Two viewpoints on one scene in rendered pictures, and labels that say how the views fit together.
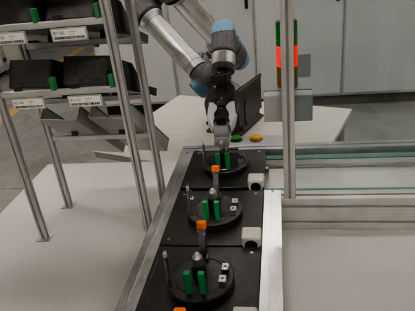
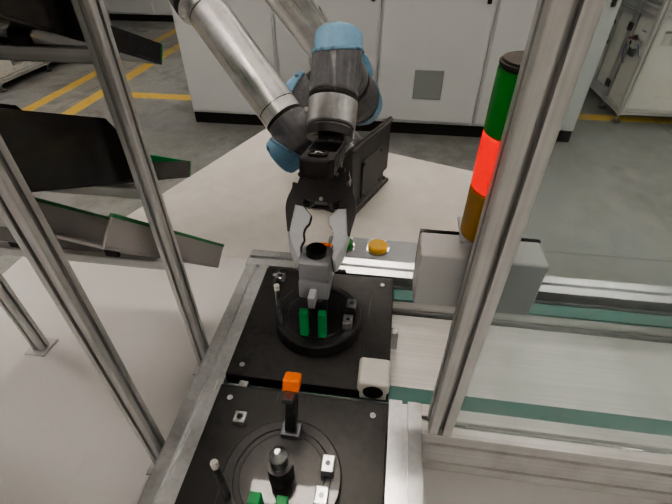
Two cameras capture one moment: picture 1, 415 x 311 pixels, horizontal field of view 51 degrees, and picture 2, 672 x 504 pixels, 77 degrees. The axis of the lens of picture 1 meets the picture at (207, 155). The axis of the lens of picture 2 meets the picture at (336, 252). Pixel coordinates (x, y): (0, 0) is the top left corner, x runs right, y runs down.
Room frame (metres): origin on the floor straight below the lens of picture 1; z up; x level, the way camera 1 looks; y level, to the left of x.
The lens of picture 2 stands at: (0.72, -0.05, 1.50)
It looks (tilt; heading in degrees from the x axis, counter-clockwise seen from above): 40 degrees down; 357
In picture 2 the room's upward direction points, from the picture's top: straight up
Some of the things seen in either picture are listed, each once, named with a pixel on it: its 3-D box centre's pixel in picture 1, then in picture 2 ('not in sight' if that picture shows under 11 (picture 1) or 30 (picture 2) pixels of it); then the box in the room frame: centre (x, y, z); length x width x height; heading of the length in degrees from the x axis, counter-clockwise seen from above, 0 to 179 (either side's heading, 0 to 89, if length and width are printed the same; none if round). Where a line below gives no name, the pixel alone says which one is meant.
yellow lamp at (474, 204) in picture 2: (287, 75); (492, 211); (1.03, -0.22, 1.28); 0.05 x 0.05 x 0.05
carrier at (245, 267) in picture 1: (198, 268); not in sight; (0.69, 0.04, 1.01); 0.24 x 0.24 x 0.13; 79
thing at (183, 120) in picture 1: (227, 132); (331, 204); (1.73, -0.10, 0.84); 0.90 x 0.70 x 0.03; 59
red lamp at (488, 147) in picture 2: (286, 55); (507, 161); (1.03, -0.22, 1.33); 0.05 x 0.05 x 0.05
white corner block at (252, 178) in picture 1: (255, 182); (373, 378); (1.07, -0.13, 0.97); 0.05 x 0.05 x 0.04; 79
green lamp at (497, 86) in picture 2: (286, 34); (524, 102); (1.03, -0.22, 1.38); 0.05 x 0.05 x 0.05
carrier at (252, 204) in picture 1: (213, 201); (280, 467); (0.93, 0.00, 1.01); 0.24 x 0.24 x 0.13; 79
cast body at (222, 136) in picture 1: (222, 132); (315, 271); (1.17, -0.05, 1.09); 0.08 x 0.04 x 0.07; 169
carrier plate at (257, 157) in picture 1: (225, 170); (319, 324); (1.18, -0.05, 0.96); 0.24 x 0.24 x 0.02; 79
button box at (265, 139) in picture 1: (256, 147); (376, 259); (1.38, -0.17, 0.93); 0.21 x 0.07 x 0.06; 79
